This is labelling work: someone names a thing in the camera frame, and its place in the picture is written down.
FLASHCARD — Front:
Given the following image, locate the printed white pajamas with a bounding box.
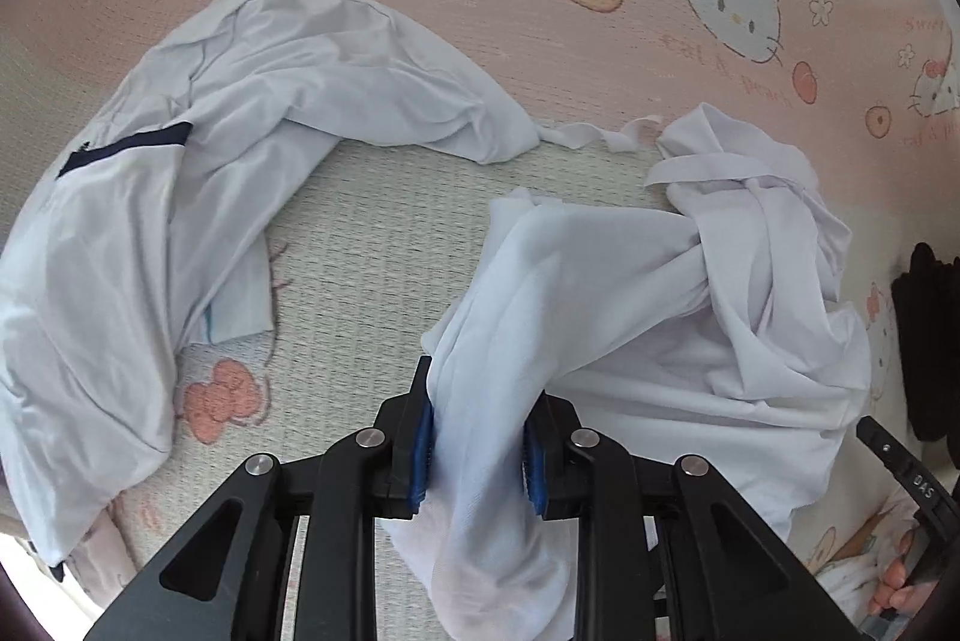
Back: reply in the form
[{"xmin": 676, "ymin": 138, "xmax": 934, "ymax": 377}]
[{"xmin": 814, "ymin": 483, "xmax": 925, "ymax": 628}]

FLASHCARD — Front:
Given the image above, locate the person's right hand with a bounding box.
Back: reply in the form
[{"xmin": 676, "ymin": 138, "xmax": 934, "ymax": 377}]
[{"xmin": 874, "ymin": 555, "xmax": 916, "ymax": 618}]

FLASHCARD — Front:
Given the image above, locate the white t-shirt with navy trim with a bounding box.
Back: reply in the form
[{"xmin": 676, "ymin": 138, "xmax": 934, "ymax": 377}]
[{"xmin": 379, "ymin": 102, "xmax": 872, "ymax": 641}]

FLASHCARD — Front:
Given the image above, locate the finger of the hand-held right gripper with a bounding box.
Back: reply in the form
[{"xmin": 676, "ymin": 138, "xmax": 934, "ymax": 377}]
[{"xmin": 857, "ymin": 416, "xmax": 912, "ymax": 469}]

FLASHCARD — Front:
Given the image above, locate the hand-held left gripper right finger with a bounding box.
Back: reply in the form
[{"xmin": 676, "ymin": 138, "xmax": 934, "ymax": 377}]
[{"xmin": 523, "ymin": 390, "xmax": 863, "ymax": 641}]

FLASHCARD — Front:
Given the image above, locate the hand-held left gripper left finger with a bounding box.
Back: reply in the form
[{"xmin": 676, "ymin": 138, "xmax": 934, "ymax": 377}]
[{"xmin": 82, "ymin": 356, "xmax": 434, "ymax": 641}]

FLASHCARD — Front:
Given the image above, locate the pale white garment with strip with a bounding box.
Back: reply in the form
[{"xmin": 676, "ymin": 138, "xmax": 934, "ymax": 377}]
[{"xmin": 0, "ymin": 0, "xmax": 665, "ymax": 571}]

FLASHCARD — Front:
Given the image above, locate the black clothes pile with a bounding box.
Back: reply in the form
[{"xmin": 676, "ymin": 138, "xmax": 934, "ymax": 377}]
[{"xmin": 891, "ymin": 242, "xmax": 960, "ymax": 443}]

